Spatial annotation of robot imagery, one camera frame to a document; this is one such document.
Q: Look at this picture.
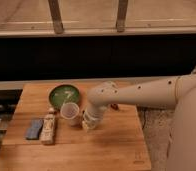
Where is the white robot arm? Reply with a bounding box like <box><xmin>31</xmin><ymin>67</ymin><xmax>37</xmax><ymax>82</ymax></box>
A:
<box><xmin>82</xmin><ymin>74</ymin><xmax>196</xmax><ymax>171</ymax></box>

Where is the clear plastic cup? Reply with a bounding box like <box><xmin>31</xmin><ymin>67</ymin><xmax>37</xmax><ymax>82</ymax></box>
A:
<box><xmin>60</xmin><ymin>102</ymin><xmax>80</xmax><ymax>126</ymax></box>

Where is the green bowl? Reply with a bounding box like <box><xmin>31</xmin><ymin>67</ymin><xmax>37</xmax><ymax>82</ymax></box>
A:
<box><xmin>49</xmin><ymin>84</ymin><xmax>81</xmax><ymax>110</ymax></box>

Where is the white lying bottle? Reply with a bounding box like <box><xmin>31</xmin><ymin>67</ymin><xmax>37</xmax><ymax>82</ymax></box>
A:
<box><xmin>40</xmin><ymin>108</ymin><xmax>56</xmax><ymax>145</ymax></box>

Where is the blue sponge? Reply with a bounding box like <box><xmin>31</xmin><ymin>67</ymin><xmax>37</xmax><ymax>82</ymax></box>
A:
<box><xmin>25</xmin><ymin>119</ymin><xmax>43</xmax><ymax>140</ymax></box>

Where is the left metal table leg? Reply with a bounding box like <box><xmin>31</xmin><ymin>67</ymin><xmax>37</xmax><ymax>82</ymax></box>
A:
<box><xmin>48</xmin><ymin>0</ymin><xmax>64</xmax><ymax>34</ymax></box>

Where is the metal table leg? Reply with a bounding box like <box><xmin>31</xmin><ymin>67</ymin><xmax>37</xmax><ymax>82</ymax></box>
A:
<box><xmin>48</xmin><ymin>0</ymin><xmax>64</xmax><ymax>34</ymax></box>
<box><xmin>116</xmin><ymin>0</ymin><xmax>128</xmax><ymax>32</ymax></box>

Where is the right metal table leg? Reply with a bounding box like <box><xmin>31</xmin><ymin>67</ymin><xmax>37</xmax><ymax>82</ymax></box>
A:
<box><xmin>116</xmin><ymin>0</ymin><xmax>128</xmax><ymax>32</ymax></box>

